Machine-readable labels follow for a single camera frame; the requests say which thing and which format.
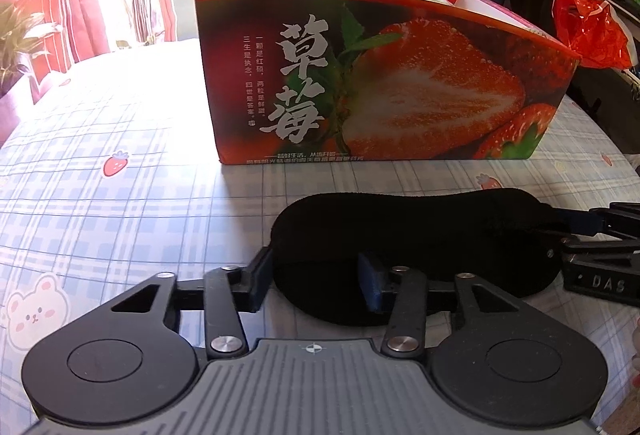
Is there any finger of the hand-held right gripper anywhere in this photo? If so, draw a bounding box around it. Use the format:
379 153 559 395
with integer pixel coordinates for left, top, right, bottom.
552 202 640 240
559 237 640 257

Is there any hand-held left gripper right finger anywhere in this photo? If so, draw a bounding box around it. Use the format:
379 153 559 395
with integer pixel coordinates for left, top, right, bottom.
357 252 524 359

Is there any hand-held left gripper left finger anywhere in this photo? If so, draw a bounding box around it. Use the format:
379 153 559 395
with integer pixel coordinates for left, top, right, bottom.
107 247 274 359

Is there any black eye mask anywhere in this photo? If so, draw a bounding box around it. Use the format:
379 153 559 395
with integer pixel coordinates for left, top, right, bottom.
270 188 566 327

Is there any red strawberry cardboard box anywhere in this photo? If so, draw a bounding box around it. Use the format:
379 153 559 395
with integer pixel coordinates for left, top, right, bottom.
195 0 583 166

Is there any red plastic bag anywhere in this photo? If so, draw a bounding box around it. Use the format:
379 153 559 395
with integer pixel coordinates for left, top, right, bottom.
552 0 635 70

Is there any black desk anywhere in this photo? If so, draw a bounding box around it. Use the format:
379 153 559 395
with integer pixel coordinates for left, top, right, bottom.
505 0 640 156

